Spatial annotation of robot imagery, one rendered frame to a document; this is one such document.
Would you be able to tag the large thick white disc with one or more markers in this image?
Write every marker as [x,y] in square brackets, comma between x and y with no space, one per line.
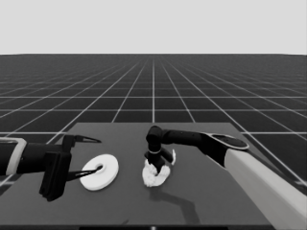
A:
[96,182]

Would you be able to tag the small white T-shaped piece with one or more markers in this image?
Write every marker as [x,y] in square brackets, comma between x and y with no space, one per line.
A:
[174,158]

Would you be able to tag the white round carrier with pins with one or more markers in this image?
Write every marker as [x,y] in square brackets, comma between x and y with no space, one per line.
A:
[159,183]

